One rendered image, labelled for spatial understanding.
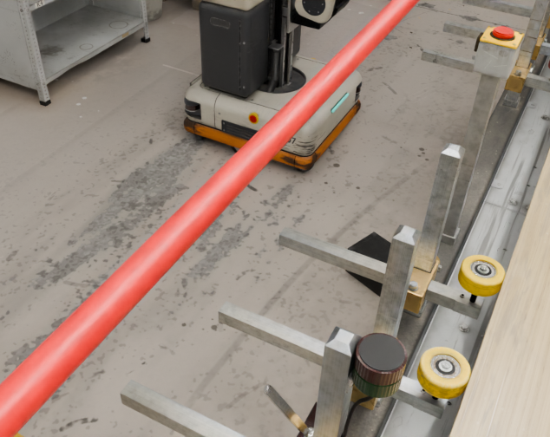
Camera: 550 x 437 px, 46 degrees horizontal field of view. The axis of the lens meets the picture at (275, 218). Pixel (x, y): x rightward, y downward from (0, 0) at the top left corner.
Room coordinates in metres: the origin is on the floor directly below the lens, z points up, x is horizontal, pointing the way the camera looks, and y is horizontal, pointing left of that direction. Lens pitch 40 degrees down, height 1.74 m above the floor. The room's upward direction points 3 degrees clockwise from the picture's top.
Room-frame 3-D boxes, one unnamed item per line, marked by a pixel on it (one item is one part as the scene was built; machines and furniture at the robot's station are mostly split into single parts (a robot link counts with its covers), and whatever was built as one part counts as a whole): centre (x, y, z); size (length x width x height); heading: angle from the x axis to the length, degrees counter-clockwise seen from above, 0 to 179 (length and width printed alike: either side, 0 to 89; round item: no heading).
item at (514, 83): (1.83, -0.73, 0.81); 0.14 x 0.06 x 0.05; 154
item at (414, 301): (0.93, -0.30, 0.81); 0.14 x 0.06 x 0.05; 154
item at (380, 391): (0.48, -0.13, 1.10); 0.06 x 0.06 x 0.02
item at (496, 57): (1.18, -0.42, 1.18); 0.07 x 0.07 x 0.08; 64
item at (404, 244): (0.72, -0.20, 0.87); 0.04 x 0.04 x 0.48; 64
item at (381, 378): (0.48, -0.13, 1.13); 0.06 x 0.06 x 0.02
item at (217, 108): (2.74, 0.02, 0.16); 0.67 x 0.64 x 0.25; 64
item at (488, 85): (1.18, -0.42, 0.93); 0.05 x 0.05 x 0.45; 64
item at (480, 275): (0.86, -0.39, 0.85); 0.08 x 0.08 x 0.11
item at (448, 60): (1.85, -0.65, 0.81); 0.43 x 0.03 x 0.04; 64
